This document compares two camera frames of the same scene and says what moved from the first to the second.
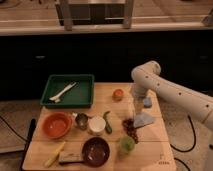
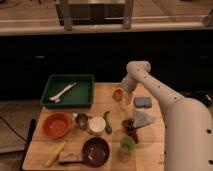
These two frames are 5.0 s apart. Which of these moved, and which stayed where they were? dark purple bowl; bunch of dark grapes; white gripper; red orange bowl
Moved: white gripper
Stayed: bunch of dark grapes; dark purple bowl; red orange bowl
